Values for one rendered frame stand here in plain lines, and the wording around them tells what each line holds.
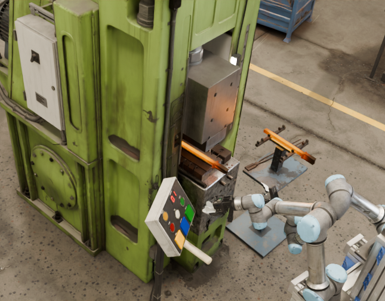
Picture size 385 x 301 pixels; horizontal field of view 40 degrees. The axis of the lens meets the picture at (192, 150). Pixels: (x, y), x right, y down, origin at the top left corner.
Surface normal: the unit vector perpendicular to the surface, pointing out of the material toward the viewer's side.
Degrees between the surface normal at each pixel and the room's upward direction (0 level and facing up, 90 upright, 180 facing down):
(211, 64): 0
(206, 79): 0
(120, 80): 89
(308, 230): 83
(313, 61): 0
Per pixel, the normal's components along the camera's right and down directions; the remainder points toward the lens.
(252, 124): 0.08, -0.75
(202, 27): 0.76, 0.47
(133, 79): -0.64, 0.45
